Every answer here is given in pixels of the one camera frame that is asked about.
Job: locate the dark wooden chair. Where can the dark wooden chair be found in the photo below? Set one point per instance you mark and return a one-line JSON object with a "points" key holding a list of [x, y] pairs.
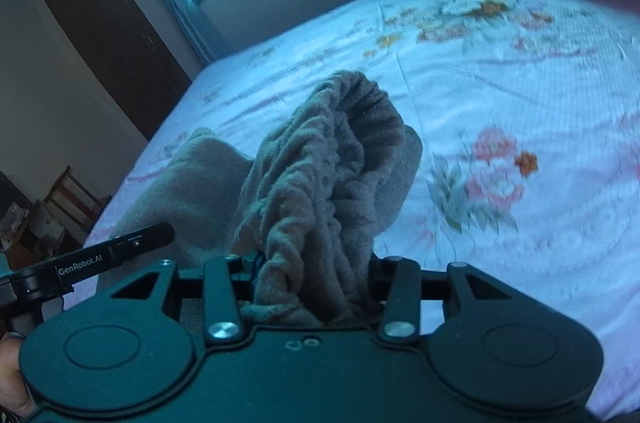
{"points": [[66, 175]]}

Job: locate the dark wooden door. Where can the dark wooden door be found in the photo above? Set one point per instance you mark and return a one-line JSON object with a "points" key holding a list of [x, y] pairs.
{"points": [[100, 28]]}

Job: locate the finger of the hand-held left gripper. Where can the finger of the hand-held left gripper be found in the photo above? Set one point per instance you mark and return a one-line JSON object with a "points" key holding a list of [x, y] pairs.
{"points": [[145, 238]]}

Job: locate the person's left hand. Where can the person's left hand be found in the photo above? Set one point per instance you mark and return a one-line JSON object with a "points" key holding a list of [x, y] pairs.
{"points": [[9, 373]]}

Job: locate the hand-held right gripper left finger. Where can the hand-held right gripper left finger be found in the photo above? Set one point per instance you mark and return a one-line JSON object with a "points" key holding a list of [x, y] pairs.
{"points": [[220, 298]]}

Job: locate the grey fleece pants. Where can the grey fleece pants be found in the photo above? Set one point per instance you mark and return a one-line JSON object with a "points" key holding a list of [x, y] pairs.
{"points": [[310, 183]]}

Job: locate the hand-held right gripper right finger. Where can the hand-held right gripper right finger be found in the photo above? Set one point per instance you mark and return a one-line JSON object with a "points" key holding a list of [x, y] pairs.
{"points": [[397, 288]]}

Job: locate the floral pink bed sheet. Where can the floral pink bed sheet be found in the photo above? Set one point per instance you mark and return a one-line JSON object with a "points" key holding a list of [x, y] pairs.
{"points": [[500, 78]]}

